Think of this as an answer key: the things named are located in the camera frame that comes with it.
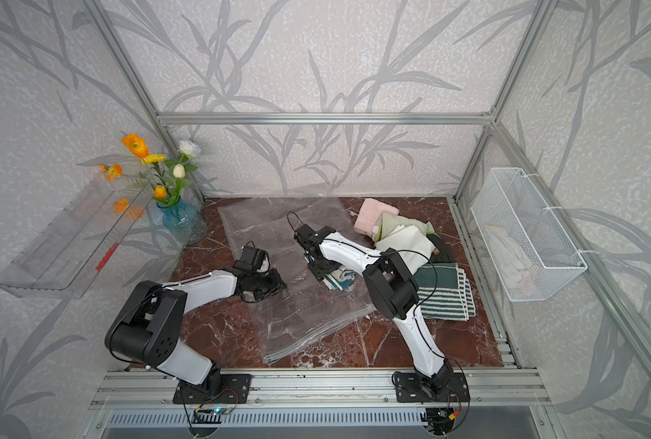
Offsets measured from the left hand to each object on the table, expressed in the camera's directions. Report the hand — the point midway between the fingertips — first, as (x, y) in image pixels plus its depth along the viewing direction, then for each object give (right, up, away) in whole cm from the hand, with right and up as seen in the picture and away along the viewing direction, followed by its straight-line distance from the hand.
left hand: (287, 285), depth 92 cm
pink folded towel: (+30, +25, +20) cm, 44 cm away
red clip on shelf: (-37, +13, -28) cm, 48 cm away
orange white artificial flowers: (-39, +39, -1) cm, 55 cm away
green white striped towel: (+52, -1, -3) cm, 53 cm away
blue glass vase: (-39, +22, +6) cm, 45 cm away
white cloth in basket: (+66, +12, -16) cm, 69 cm away
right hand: (+13, +5, +4) cm, 15 cm away
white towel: (+44, +13, +4) cm, 46 cm away
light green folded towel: (+36, +21, +13) cm, 44 cm away
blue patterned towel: (+18, +2, -1) cm, 19 cm away
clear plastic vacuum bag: (+6, -8, -5) cm, 11 cm away
